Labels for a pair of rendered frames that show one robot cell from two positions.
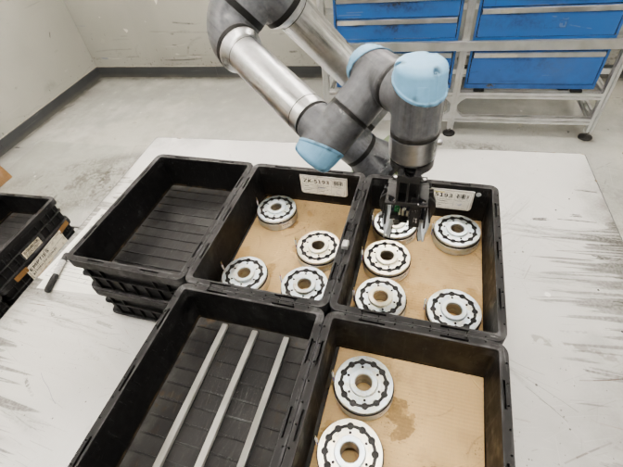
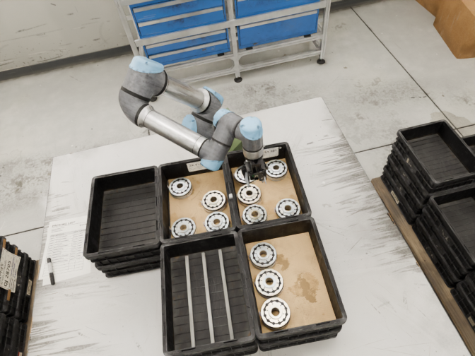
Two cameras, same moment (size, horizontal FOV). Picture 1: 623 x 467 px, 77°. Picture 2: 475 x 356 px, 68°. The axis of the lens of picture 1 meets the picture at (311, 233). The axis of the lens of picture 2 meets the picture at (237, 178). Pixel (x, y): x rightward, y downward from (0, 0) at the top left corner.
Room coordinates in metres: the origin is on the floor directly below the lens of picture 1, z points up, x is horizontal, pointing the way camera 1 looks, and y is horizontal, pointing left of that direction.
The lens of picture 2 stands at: (-0.23, 0.22, 2.12)
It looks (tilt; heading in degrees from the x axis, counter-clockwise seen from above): 53 degrees down; 336
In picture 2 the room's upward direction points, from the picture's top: 9 degrees counter-clockwise
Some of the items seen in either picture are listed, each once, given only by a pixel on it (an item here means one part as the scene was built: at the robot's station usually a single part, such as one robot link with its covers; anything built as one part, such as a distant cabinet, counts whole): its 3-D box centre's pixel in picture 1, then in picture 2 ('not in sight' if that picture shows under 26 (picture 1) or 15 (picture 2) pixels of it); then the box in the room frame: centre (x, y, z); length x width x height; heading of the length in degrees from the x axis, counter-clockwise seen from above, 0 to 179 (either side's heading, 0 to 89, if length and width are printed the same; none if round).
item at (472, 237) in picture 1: (456, 230); (276, 168); (0.59, -0.33, 0.86); 0.10 x 0.10 x 0.01
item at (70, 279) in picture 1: (97, 247); (66, 246); (0.87, 0.66, 0.70); 0.33 x 0.23 x 0.01; 162
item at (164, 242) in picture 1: (176, 224); (128, 215); (0.74, 0.34, 0.87); 0.40 x 0.30 x 0.11; 158
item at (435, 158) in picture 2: not in sight; (426, 174); (0.37, -1.25, 0.37); 0.40 x 0.30 x 0.45; 162
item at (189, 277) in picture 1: (285, 225); (194, 196); (0.63, 0.06, 0.92); 0.40 x 0.30 x 0.02; 158
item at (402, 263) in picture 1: (387, 257); (249, 193); (0.54, -0.16, 0.86); 0.10 x 0.10 x 0.01
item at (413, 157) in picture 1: (414, 145); (254, 149); (0.51, -0.18, 1.17); 0.08 x 0.08 x 0.05
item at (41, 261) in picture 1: (54, 259); (8, 269); (1.14, 1.06, 0.41); 0.31 x 0.02 x 0.16; 162
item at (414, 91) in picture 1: (416, 97); (251, 133); (0.52, -0.18, 1.24); 0.09 x 0.08 x 0.11; 19
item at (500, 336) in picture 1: (422, 244); (264, 183); (0.52, -0.22, 0.92); 0.40 x 0.30 x 0.02; 158
